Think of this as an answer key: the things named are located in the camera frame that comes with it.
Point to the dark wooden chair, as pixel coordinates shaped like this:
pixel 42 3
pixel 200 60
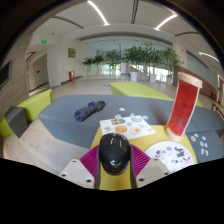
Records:
pixel 218 107

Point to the black wall screen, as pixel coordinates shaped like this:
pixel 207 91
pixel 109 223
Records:
pixel 4 75

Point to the group of small stickers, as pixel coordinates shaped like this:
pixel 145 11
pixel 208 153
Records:
pixel 193 138

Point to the green exit sign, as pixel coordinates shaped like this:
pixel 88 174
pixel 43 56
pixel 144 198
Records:
pixel 44 41

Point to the gold wall plaque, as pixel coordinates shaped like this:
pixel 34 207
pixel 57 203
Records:
pixel 72 53

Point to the lime green bench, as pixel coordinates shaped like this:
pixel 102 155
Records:
pixel 136 89

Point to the red cylinder with wooden ends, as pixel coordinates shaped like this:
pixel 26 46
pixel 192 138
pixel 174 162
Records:
pixel 182 106

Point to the group of ceiling strip lights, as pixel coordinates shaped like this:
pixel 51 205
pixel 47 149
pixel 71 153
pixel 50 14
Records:
pixel 98 11

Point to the large grey upholstered bench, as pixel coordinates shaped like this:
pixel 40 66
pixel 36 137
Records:
pixel 60 123

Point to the dark blue folded umbrella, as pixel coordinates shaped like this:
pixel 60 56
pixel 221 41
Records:
pixel 88 111

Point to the black computer mouse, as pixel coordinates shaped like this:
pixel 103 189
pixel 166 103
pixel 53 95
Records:
pixel 114 151

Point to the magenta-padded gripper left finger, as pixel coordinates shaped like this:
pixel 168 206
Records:
pixel 75 171

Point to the white sticker sheet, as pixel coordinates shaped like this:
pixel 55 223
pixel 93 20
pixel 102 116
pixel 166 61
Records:
pixel 133 128

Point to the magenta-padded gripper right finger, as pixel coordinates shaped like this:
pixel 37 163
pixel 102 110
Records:
pixel 150 170

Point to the green bench with grey end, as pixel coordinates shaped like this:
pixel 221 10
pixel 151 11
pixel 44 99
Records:
pixel 36 103

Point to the group of potted plants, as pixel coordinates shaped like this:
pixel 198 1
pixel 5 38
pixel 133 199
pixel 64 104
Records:
pixel 136 55

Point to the red fire extinguisher box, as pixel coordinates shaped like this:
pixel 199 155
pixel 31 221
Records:
pixel 71 76

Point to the round white printed mouse pad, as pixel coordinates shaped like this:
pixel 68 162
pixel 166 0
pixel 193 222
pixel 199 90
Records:
pixel 170 155

